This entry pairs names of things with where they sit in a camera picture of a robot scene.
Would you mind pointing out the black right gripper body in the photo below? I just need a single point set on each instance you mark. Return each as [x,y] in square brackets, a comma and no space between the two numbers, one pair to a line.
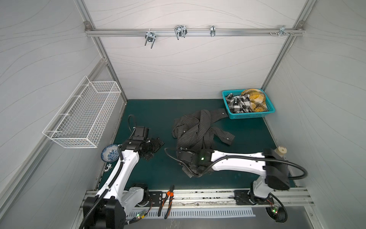
[185,157]

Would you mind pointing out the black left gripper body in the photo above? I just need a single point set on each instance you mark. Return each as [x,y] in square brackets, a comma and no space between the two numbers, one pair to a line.
[152,146]

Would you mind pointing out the dark grey striped shirt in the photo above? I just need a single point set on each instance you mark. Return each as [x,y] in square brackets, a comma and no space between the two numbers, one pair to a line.
[195,131]

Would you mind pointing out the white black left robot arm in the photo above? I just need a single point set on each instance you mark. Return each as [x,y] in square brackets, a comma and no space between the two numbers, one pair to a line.
[109,208]

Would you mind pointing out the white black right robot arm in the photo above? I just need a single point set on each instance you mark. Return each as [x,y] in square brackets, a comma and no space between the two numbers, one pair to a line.
[271,170]

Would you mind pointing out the blue white ceramic bowl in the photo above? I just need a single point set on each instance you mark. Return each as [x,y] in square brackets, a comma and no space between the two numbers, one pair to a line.
[110,153]

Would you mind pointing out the black white plaid shirt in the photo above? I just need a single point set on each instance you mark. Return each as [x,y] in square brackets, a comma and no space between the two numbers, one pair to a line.
[239,103]

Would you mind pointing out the teal plastic basket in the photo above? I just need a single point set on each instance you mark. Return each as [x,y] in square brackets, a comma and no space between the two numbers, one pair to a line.
[271,108]

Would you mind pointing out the cream thread spool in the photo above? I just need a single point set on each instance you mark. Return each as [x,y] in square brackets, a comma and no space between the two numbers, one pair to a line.
[281,151]

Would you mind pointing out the yellow plaid shirt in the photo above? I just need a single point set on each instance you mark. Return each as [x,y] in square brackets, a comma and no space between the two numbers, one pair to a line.
[257,99]

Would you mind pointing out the black round fan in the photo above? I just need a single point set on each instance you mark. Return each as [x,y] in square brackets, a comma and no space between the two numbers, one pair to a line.
[278,214]

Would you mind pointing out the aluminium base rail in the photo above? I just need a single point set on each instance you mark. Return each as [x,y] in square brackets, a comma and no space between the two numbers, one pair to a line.
[224,198]

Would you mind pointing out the white slotted cable duct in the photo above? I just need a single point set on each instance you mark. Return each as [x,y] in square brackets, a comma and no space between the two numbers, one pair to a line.
[207,213]

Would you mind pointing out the white wire basket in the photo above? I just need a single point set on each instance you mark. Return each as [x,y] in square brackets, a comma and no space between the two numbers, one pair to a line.
[82,119]

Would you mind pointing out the metal wire hook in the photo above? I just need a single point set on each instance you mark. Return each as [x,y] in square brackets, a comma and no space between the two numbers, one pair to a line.
[180,31]

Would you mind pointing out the aluminium horizontal rail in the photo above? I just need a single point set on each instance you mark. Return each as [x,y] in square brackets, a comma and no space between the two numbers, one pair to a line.
[190,32]

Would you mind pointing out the metal bracket with screws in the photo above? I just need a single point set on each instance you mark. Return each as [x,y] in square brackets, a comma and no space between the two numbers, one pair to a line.
[282,32]

